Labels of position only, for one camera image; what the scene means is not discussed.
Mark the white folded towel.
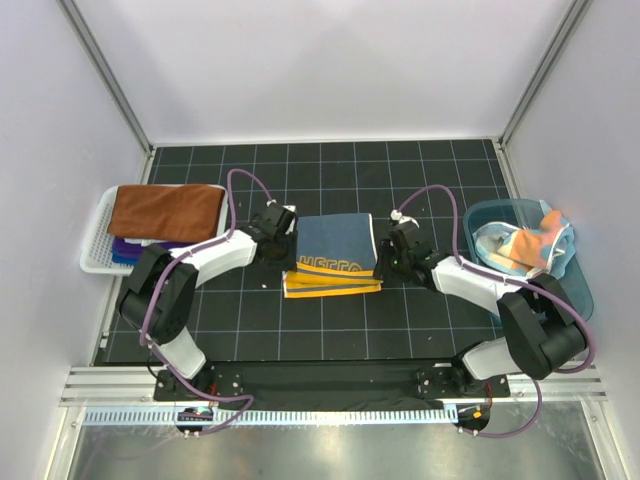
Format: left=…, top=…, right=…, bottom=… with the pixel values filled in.
left=123, top=238, right=163, bottom=247

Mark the white plastic basket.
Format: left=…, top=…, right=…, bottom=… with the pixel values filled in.
left=80, top=184, right=228, bottom=276

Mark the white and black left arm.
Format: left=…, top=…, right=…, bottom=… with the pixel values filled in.
left=117, top=201, right=298, bottom=400

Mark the yellow and blue cat towel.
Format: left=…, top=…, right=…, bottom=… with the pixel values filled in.
left=283, top=213, right=382, bottom=299

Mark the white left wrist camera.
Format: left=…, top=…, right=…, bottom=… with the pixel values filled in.
left=266, top=199, right=297, bottom=214

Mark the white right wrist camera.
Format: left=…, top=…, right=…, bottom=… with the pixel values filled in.
left=389, top=210, right=420, bottom=233

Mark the purple folded towel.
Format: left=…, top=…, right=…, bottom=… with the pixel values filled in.
left=111, top=237, right=189, bottom=258

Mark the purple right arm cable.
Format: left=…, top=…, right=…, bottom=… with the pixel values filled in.
left=397, top=184, right=598, bottom=439

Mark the white slotted cable duct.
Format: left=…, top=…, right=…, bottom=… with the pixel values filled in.
left=82, top=404, right=458, bottom=428

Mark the blue plastic basin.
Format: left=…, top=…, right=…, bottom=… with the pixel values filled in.
left=463, top=199, right=594, bottom=319

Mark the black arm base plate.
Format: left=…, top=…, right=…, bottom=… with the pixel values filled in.
left=152, top=357, right=512, bottom=435

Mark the brown towel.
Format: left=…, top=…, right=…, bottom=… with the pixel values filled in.
left=108, top=184, right=226, bottom=243

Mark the aluminium frame rail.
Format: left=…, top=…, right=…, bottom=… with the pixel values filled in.
left=59, top=366, right=608, bottom=407

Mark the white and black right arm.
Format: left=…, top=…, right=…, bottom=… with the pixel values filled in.
left=374, top=220, right=593, bottom=396

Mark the blue folded towel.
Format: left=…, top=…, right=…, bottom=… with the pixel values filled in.
left=112, top=253, right=138, bottom=266

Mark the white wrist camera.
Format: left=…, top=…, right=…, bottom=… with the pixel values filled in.
left=389, top=210, right=420, bottom=233
left=266, top=199, right=297, bottom=214

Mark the multicolour striped towel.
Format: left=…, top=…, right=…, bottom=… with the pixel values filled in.
left=472, top=201, right=576, bottom=279

